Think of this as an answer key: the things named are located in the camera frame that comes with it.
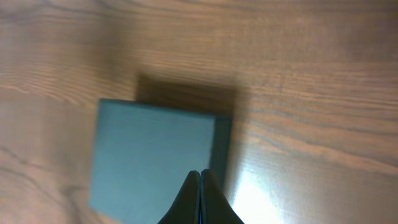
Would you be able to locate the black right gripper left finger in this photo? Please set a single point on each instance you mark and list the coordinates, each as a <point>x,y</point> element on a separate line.
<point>186,206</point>

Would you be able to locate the black gift box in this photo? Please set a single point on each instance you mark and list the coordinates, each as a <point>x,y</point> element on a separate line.
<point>143,154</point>

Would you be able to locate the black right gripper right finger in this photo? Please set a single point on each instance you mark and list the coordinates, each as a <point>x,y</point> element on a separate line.
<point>215,209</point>

